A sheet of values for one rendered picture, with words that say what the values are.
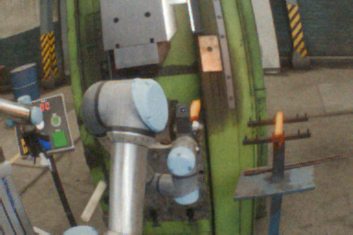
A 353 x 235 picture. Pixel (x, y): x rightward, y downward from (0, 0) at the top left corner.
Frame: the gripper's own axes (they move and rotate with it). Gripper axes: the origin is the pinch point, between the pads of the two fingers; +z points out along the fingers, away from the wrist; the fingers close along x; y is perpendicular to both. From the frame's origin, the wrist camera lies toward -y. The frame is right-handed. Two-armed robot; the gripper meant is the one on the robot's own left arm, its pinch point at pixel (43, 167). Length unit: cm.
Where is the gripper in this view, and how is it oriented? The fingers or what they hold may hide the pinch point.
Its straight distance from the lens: 191.1
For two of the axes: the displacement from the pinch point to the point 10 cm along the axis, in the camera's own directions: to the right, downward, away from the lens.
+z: 1.3, 9.6, 2.6
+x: 8.7, 0.2, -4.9
